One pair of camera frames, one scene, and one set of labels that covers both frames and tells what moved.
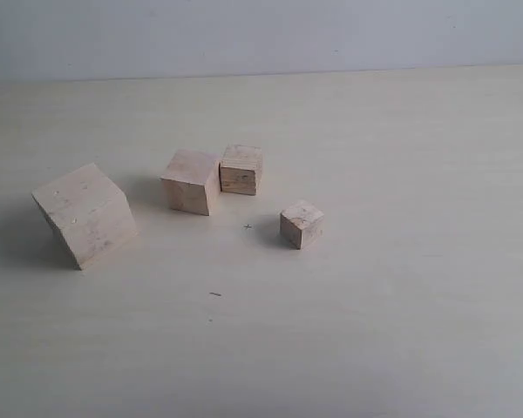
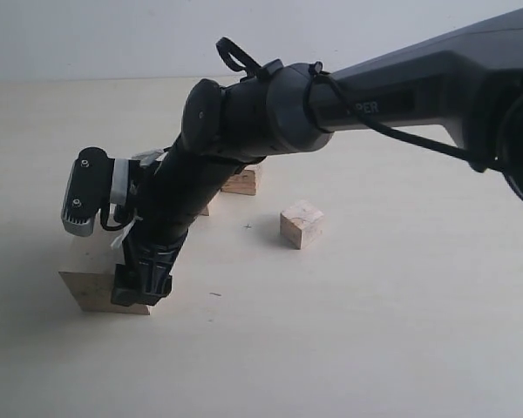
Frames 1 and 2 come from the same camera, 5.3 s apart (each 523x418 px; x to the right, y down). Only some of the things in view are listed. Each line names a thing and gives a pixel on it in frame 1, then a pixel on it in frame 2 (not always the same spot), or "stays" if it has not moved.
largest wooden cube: x=87 y=212 to x=93 y=293
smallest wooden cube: x=301 y=224 stays
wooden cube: x=241 y=170 stays
